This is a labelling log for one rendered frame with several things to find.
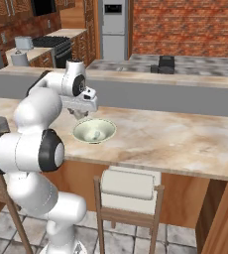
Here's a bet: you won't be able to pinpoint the silver toaster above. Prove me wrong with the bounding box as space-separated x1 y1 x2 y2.
14 35 35 51

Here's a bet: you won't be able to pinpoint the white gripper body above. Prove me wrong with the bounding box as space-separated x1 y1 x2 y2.
58 93 99 114

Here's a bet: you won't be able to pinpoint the pale green ice bowl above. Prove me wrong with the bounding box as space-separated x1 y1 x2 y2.
72 117 118 145

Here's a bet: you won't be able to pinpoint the stainless steel fridge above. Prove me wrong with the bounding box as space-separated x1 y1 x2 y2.
100 0 131 63

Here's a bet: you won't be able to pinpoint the black microwave oven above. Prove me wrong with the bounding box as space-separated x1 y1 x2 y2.
30 0 57 17

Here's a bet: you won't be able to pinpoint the black stove with oven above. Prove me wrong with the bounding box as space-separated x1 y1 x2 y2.
32 35 74 69

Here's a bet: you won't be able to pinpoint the brown wooden wall cupboards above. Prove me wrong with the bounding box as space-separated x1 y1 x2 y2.
0 0 33 25

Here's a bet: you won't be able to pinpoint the wooden island counter base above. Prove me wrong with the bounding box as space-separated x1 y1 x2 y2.
41 160 228 254

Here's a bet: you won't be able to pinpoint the wooden stool with white cushion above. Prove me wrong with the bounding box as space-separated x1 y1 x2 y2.
92 166 166 254

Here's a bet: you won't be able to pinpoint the brown wooden base cupboards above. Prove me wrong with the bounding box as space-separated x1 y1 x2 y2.
28 29 98 69

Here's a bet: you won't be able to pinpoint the black coffee machine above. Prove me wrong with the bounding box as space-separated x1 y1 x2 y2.
150 55 176 75

